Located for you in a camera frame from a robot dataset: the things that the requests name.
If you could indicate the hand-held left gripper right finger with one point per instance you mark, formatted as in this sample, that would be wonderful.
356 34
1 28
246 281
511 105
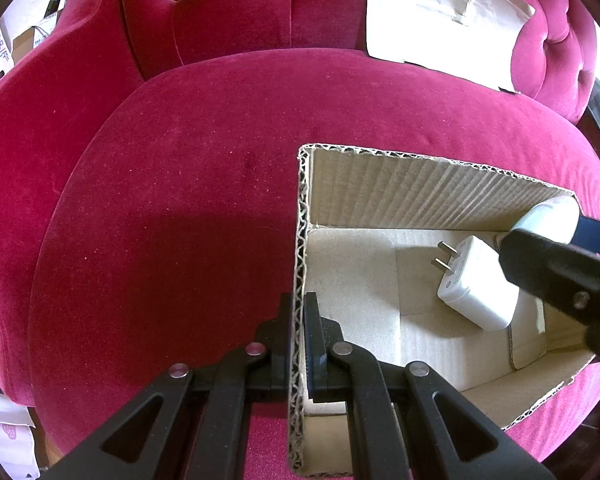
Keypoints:
314 352

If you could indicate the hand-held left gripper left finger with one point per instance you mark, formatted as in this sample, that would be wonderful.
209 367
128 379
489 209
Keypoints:
280 360

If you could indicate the light blue bottle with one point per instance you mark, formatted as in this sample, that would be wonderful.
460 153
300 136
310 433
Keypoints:
550 217

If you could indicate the white charger plug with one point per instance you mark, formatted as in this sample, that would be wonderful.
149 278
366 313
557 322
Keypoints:
475 285

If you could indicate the red velvet sofa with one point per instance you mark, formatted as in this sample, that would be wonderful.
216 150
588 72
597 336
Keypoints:
180 185

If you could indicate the white cardboard sheet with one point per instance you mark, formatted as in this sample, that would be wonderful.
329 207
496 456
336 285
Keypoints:
430 25

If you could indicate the white bag with pink print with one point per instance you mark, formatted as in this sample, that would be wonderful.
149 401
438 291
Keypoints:
5 430

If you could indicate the small brown cardboard box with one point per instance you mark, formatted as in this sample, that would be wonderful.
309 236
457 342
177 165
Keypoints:
30 42

